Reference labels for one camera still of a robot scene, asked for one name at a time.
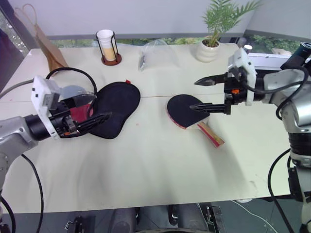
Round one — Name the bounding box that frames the cup in wire holder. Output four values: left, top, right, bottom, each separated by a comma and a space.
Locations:
95, 30, 122, 66

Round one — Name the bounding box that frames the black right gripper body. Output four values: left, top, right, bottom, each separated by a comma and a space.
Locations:
223, 67, 249, 105

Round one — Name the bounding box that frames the white ribbed plant pot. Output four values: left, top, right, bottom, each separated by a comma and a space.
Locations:
194, 40, 222, 63

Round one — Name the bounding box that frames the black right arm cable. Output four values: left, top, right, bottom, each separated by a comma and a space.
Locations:
239, 66, 308, 233

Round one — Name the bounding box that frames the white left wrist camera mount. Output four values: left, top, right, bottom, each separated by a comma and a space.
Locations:
31, 75, 62, 141

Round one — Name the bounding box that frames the white paper cup stack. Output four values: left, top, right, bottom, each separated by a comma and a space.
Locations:
96, 29, 115, 49

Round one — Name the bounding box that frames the clear plastic bag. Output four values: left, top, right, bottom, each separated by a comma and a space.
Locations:
138, 38, 179, 71

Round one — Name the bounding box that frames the black red paddle case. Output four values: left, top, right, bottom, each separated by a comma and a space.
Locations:
69, 79, 141, 140

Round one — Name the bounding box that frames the dark window frame post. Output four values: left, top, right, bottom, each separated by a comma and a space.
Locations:
0, 0, 38, 49

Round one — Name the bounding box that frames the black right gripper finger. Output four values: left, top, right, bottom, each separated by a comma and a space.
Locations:
194, 73, 228, 87
189, 95, 231, 116

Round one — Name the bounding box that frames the grey cable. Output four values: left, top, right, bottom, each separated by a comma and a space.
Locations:
0, 79, 35, 98

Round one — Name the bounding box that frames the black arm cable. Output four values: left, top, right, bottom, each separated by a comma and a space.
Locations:
0, 67, 98, 233
239, 66, 308, 233

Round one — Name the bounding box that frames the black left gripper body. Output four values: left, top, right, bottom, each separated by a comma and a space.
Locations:
49, 98, 80, 137

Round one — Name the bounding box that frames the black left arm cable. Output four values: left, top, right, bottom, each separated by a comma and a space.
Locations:
0, 67, 98, 233

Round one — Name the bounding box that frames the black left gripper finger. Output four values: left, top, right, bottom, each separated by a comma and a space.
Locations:
60, 84, 98, 107
77, 112, 113, 134

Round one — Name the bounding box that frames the beige paper cup stack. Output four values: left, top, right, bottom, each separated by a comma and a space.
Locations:
101, 47, 117, 61

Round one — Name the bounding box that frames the brown paper bag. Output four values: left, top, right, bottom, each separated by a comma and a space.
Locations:
14, 3, 70, 71

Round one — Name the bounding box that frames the black metal bracket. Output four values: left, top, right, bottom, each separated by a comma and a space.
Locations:
206, 205, 222, 233
65, 215, 95, 233

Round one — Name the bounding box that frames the table tennis paddle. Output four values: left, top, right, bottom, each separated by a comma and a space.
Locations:
166, 94, 225, 148

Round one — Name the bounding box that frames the dark navy fabric shape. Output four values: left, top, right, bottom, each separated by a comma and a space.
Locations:
0, 29, 20, 93

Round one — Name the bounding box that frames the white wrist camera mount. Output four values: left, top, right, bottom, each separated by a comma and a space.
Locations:
227, 48, 258, 107
31, 75, 62, 141

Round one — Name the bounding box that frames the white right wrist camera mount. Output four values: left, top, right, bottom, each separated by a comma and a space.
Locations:
227, 48, 258, 107

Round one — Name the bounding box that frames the green palm plant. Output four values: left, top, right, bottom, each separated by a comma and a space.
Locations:
201, 0, 262, 47

